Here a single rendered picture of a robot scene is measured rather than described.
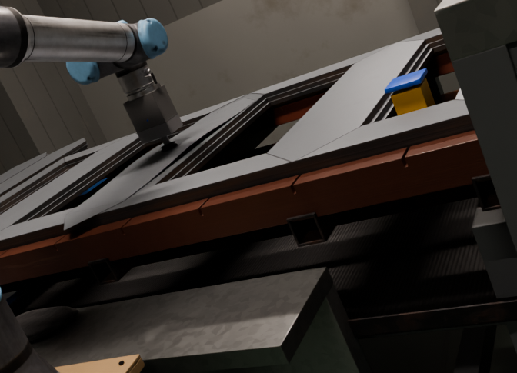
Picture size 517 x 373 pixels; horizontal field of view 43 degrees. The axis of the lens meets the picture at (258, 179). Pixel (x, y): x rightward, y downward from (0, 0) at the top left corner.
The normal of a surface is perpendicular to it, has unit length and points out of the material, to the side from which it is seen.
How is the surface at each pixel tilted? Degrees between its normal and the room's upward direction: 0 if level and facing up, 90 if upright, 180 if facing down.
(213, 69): 90
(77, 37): 98
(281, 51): 90
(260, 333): 0
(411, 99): 90
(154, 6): 90
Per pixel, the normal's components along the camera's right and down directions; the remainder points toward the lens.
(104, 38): 0.86, 0.03
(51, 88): 0.86, -0.25
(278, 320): -0.40, -0.88
